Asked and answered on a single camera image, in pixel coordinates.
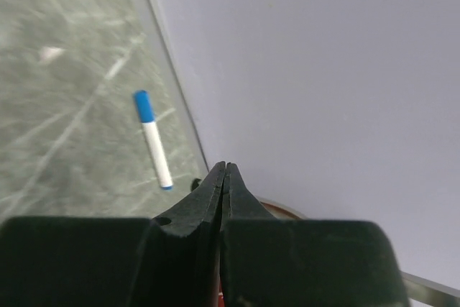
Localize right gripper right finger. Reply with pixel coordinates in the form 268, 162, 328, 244
219, 161, 410, 307

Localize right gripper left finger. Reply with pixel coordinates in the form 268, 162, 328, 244
1, 163, 225, 306

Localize steel dish rack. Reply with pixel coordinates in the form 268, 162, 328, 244
188, 177, 460, 307

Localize blue capped white marker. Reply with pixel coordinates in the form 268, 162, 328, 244
133, 90, 173, 191

